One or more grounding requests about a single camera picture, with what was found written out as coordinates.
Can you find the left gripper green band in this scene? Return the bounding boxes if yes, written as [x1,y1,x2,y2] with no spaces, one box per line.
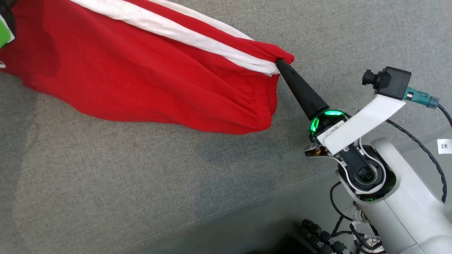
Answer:
[0,16,16,49]

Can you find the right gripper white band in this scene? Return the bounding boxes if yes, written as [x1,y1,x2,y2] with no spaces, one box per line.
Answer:
[275,58,406,166]

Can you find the red shorts with white stripes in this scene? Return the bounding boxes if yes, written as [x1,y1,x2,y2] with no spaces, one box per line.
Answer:
[0,0,295,135]

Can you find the camera cable with teal plug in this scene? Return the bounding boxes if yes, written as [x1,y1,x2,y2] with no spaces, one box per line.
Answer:
[404,87,452,127]

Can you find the black cable bundle with plugs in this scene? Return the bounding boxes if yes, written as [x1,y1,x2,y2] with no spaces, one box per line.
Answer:
[299,182,387,254]

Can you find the white paper cable label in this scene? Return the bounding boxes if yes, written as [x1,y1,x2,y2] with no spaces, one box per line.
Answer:
[437,139,452,155]

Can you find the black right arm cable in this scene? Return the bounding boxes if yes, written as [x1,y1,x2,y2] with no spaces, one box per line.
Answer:
[386,119,448,204]

